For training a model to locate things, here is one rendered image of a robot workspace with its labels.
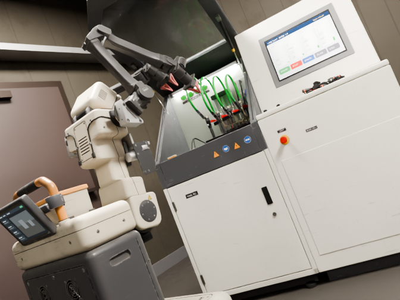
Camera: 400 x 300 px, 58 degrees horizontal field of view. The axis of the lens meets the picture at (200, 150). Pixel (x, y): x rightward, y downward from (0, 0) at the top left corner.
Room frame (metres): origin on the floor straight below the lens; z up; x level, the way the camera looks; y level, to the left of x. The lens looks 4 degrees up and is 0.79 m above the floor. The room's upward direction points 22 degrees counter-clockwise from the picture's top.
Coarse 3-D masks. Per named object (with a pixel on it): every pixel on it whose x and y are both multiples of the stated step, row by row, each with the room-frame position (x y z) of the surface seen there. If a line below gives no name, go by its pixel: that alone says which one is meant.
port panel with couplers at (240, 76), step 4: (240, 72) 2.53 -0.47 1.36; (232, 76) 2.55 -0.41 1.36; (236, 76) 2.54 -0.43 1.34; (240, 76) 2.53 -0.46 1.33; (236, 80) 2.54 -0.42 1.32; (240, 80) 2.51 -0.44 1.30; (244, 80) 2.53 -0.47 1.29; (232, 84) 2.56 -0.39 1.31; (236, 84) 2.55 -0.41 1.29; (244, 84) 2.53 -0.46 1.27; (240, 88) 2.54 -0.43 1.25; (244, 88) 2.53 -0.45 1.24; (240, 92) 2.55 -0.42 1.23; (244, 92) 2.54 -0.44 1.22
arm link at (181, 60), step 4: (168, 60) 1.89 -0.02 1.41; (172, 60) 1.90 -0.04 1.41; (176, 60) 1.94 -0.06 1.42; (180, 60) 1.97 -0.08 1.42; (184, 60) 1.98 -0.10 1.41; (172, 64) 1.89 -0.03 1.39; (184, 64) 1.96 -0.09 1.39; (172, 68) 1.92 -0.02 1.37; (184, 68) 1.98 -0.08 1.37; (168, 72) 1.95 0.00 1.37
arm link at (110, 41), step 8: (104, 32) 1.69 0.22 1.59; (104, 40) 1.75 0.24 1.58; (112, 40) 1.74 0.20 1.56; (120, 40) 1.77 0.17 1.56; (112, 48) 1.77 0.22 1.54; (120, 48) 1.77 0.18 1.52; (128, 48) 1.78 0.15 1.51; (136, 48) 1.81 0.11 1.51; (136, 56) 1.82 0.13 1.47; (144, 56) 1.83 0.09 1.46; (152, 56) 1.85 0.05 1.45; (160, 56) 1.87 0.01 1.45; (152, 64) 1.88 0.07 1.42; (160, 64) 1.88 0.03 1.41; (168, 64) 1.88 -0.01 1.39
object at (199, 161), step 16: (208, 144) 2.11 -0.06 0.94; (224, 144) 2.08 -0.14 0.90; (240, 144) 2.05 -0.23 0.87; (256, 144) 2.02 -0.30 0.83; (176, 160) 2.19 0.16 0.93; (192, 160) 2.16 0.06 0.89; (208, 160) 2.12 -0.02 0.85; (224, 160) 2.09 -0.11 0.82; (176, 176) 2.21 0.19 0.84; (192, 176) 2.17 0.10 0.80
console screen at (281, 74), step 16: (304, 16) 2.15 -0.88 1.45; (320, 16) 2.11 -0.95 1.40; (336, 16) 2.07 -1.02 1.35; (288, 32) 2.18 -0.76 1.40; (304, 32) 2.14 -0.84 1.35; (320, 32) 2.10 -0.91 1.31; (336, 32) 2.06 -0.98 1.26; (272, 48) 2.21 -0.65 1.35; (288, 48) 2.17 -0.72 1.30; (304, 48) 2.13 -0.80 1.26; (320, 48) 2.09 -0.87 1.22; (336, 48) 2.05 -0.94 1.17; (352, 48) 2.02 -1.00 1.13; (272, 64) 2.20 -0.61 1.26; (288, 64) 2.16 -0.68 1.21; (304, 64) 2.12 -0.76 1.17; (320, 64) 2.08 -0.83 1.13; (288, 80) 2.15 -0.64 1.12
